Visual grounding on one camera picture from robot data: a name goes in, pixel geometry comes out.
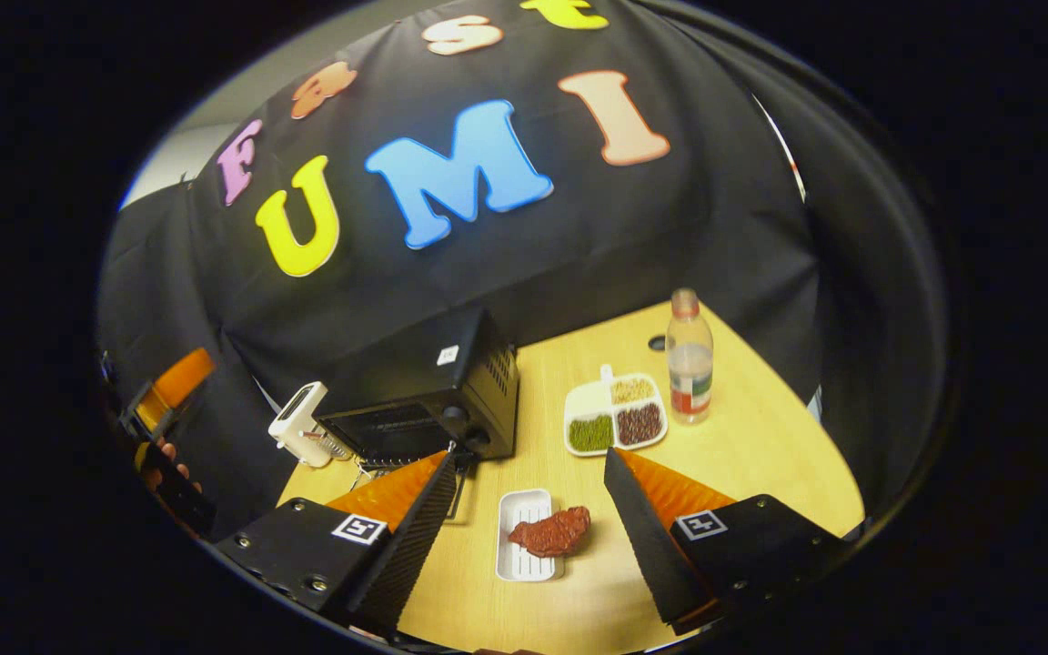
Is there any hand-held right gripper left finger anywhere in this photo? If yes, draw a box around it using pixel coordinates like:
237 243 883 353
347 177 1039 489
215 448 459 638

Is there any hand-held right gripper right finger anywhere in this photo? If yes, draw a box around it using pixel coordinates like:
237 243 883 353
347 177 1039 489
603 446 852 635

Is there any red meat piece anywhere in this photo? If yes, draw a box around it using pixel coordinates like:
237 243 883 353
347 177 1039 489
509 506 592 559

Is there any black electric oven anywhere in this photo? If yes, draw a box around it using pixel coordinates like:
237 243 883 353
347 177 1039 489
315 307 520 527

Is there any white rectangular plate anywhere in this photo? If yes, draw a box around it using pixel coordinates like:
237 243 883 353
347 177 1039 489
496 489 567 583

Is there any white toaster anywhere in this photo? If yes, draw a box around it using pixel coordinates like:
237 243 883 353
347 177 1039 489
267 382 352 469

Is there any white divided bean dish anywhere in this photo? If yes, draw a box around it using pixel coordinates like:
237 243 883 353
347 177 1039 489
564 364 669 458

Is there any clear plastic bottle red label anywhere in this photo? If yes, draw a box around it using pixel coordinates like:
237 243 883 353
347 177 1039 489
666 288 715 426

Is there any black backdrop cloth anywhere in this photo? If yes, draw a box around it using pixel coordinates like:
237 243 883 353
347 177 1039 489
96 0 943 547

